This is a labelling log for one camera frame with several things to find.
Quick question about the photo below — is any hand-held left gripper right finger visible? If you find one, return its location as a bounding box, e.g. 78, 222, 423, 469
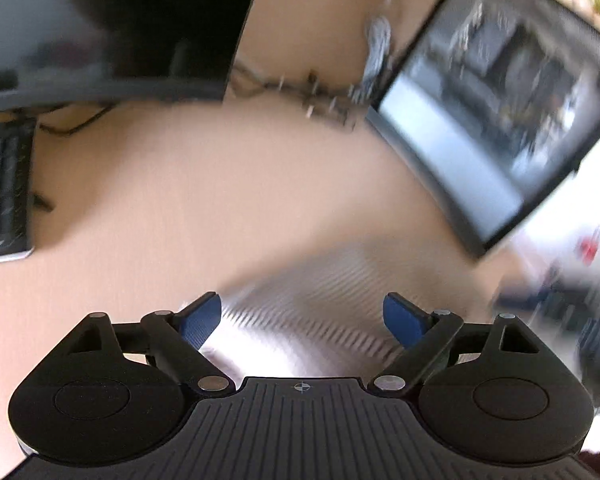
370, 291, 543, 396

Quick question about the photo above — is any black curved monitor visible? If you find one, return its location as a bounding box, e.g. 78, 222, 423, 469
0, 0, 268, 112

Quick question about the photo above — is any bundle of black cables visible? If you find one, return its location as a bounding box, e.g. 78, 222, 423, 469
230, 60, 377, 134

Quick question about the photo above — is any white glass-sided computer case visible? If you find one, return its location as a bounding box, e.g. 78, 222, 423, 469
365, 0, 600, 281

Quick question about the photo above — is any black keyboard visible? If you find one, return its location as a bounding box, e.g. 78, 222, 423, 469
0, 120, 37, 266

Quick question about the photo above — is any beige ribbed sweater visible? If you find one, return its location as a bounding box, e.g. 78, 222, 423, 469
180, 242, 461, 386

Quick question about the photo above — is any white power cable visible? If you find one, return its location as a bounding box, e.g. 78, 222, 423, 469
362, 0, 397, 92

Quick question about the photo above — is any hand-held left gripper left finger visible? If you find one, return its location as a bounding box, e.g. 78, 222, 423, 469
62, 291, 234, 395

